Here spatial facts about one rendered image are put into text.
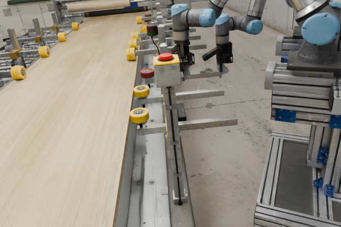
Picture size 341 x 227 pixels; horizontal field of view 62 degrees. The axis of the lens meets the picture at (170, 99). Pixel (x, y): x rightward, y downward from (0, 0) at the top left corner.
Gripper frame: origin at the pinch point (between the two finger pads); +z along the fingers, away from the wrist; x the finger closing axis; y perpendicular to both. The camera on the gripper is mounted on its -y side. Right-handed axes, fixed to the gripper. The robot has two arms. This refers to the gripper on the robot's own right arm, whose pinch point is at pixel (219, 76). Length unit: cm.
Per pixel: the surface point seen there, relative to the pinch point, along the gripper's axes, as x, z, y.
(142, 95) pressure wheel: -29, -6, -44
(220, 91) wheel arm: -26.5, -2.4, -4.8
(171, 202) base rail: -82, 12, -35
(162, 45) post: -31, -30, -32
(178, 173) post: -82, -1, -31
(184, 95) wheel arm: -26.5, -2.4, -23.1
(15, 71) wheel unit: 6, -14, -119
